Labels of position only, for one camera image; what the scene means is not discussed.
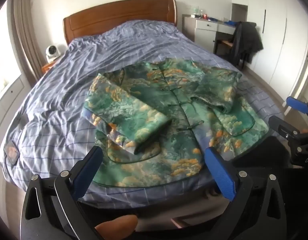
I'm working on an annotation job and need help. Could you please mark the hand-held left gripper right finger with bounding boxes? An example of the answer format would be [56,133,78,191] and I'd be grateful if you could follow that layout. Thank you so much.
[204,146,286,240]

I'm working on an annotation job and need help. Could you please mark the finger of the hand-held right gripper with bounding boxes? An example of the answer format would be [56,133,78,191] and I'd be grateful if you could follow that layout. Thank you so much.
[268,116,304,141]
[286,96,308,117]

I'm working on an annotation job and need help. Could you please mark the green bottle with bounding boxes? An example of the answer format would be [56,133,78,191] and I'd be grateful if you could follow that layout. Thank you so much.
[191,5,203,18]

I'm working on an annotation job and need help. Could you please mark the green patterned jacket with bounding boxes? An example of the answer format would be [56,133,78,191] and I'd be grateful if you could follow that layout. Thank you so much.
[84,58,270,187]

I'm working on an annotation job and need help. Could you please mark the black coat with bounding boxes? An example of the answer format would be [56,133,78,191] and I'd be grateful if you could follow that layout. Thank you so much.
[230,21,264,66]

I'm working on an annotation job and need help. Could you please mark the white window bench cabinet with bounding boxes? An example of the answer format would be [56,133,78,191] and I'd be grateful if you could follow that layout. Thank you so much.
[0,75,27,140]

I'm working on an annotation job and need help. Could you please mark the white desk fan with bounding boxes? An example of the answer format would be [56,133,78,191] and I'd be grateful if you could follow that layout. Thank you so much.
[45,44,62,63]

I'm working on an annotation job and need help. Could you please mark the blue checked quilt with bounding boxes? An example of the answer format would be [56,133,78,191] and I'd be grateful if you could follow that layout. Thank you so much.
[0,19,285,205]

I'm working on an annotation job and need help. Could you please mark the wooden headboard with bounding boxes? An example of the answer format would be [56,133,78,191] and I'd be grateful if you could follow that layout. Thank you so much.
[63,0,177,46]

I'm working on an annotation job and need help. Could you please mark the person's left hand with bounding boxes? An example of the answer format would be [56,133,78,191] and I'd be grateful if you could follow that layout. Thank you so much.
[95,215,139,236]

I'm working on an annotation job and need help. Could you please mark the white wardrobe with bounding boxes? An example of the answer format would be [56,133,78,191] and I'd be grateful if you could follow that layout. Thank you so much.
[231,0,308,100]

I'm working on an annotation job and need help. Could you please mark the window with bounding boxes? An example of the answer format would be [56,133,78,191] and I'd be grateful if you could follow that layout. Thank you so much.
[0,5,22,93]

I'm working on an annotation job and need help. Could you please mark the wooden chair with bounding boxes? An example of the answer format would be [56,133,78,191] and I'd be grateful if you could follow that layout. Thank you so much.
[214,39,244,68]

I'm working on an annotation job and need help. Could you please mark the wooden nightstand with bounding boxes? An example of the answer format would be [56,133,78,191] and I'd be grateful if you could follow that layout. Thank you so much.
[41,59,61,74]

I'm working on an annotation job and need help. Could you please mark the white desk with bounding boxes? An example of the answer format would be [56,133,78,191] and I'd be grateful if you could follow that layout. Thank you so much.
[182,14,237,55]

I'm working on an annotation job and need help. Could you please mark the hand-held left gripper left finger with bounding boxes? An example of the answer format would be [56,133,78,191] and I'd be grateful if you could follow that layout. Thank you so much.
[20,145,104,240]

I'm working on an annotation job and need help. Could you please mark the beige curtain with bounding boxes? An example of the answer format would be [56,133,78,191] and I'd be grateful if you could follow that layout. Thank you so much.
[13,0,43,80]

